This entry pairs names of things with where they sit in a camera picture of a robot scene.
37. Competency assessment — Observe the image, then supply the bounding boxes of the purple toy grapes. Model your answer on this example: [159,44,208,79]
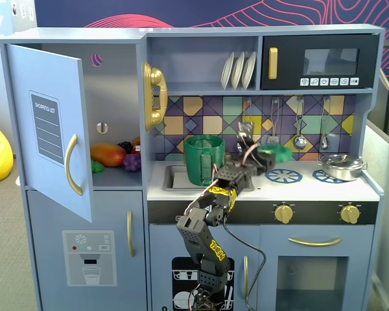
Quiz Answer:
[123,153,142,173]

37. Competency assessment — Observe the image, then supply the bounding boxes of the silver toy spoon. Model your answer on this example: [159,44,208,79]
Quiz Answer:
[318,96,332,151]

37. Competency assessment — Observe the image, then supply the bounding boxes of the green lid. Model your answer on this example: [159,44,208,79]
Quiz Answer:
[257,144,293,163]

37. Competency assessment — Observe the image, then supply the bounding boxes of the orange red toy mango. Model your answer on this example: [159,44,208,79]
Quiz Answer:
[90,143,128,168]

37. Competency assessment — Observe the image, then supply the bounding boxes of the black power cable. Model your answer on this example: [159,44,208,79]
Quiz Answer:
[222,222,268,311]

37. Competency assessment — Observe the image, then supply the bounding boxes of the black toy microwave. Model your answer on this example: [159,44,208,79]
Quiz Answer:
[260,33,381,91]

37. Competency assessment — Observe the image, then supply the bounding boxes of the silver toy spatula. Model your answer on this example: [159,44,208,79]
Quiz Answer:
[266,98,281,145]

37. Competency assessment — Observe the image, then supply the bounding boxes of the gold stove knob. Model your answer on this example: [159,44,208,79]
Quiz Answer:
[339,203,361,225]
[274,203,294,225]

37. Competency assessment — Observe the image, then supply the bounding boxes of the blue toy kitchen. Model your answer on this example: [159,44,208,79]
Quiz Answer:
[0,24,386,311]

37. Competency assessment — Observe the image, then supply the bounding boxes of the silver pot with lid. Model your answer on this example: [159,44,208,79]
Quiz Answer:
[316,153,368,182]

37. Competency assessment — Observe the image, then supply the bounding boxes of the blue fridge door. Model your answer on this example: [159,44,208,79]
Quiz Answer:
[5,43,94,224]

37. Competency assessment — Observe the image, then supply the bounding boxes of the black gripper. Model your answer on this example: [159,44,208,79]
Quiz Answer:
[242,151,277,178]

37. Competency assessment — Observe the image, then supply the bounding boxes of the gold toy telephone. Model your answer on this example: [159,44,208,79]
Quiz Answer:
[141,62,169,132]

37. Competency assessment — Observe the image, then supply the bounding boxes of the dark toy grapes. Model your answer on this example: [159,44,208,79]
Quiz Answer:
[117,140,134,155]

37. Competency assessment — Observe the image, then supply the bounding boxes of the gold oven handle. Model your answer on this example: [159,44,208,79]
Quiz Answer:
[287,236,344,248]

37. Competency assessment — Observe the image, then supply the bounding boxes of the silver toy ladle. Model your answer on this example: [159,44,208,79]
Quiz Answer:
[292,96,308,151]

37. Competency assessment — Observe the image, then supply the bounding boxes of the green ribbed container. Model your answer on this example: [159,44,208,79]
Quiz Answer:
[183,135,227,187]

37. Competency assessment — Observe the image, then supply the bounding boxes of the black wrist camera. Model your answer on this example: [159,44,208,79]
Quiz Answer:
[237,121,257,145]

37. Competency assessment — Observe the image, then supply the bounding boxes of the grey office partition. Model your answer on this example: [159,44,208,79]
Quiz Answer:
[364,67,389,311]

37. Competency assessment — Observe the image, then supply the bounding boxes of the pink white camera cable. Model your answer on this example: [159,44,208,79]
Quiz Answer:
[236,135,262,168]

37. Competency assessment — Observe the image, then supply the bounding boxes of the white toy plate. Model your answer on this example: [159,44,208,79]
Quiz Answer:
[230,51,246,91]
[241,51,257,90]
[220,51,235,91]

